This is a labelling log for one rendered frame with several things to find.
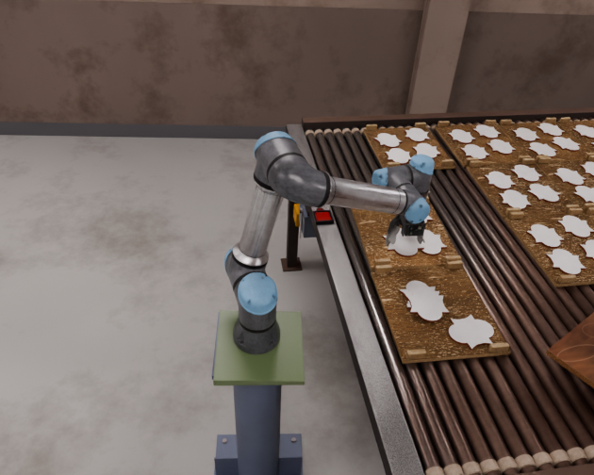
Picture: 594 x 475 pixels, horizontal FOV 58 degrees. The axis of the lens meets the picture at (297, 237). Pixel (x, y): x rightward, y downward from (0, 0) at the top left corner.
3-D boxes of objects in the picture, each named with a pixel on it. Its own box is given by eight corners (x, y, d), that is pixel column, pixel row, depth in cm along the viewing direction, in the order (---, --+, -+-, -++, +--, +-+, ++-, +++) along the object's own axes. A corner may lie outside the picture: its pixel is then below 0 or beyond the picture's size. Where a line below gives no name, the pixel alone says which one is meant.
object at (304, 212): (300, 244, 245) (302, 212, 234) (295, 226, 256) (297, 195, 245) (324, 242, 247) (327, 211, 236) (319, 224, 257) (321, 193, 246)
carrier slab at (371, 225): (371, 270, 196) (371, 268, 195) (350, 206, 228) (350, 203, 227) (462, 266, 200) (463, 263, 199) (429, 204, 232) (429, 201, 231)
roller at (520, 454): (519, 483, 140) (526, 474, 137) (349, 134, 290) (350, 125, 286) (537, 482, 140) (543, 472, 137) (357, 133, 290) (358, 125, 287)
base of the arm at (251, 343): (232, 354, 166) (232, 335, 159) (234, 317, 177) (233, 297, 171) (280, 354, 167) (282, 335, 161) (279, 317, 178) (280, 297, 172)
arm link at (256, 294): (243, 335, 160) (243, 304, 151) (232, 302, 169) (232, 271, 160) (281, 325, 163) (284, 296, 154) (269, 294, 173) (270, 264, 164)
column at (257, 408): (209, 522, 213) (190, 391, 158) (217, 435, 242) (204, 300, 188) (305, 520, 215) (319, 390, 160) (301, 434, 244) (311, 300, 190)
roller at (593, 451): (589, 474, 142) (597, 465, 139) (384, 132, 292) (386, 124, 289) (606, 471, 143) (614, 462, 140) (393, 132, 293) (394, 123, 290)
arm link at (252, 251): (229, 302, 167) (273, 153, 135) (219, 269, 177) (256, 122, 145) (265, 300, 172) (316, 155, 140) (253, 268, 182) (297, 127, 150)
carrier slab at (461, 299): (402, 364, 163) (403, 360, 162) (371, 273, 195) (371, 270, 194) (509, 354, 168) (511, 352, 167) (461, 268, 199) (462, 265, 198)
